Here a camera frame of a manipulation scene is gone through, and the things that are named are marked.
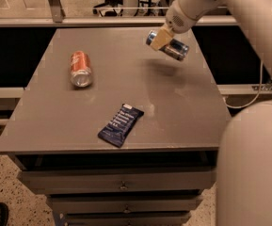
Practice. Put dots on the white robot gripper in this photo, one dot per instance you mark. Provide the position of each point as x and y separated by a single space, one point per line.
177 21

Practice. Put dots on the blue silver redbull can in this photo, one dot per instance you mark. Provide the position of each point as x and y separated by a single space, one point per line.
174 49

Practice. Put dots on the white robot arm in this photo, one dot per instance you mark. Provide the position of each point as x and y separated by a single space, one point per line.
244 160

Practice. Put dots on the orange soda can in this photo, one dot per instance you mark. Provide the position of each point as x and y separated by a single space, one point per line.
81 72

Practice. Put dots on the black office chair base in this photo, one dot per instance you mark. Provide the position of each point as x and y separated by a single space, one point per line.
110 3

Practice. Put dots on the grey metal railing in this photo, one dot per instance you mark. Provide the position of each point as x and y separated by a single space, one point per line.
75 12

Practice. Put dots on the dark blue snack bar wrapper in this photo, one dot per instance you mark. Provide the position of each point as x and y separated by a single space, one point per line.
118 129

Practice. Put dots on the grey drawer cabinet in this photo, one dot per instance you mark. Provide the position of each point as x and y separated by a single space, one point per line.
55 125

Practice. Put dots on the middle grey drawer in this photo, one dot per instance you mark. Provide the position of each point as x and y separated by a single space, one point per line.
125 204

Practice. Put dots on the grey drawer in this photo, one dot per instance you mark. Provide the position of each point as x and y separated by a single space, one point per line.
131 219
125 204
117 180

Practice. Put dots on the top grey drawer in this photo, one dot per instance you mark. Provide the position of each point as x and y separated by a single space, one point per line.
117 180

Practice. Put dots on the bottom grey drawer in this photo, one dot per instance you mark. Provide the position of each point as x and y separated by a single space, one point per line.
131 219

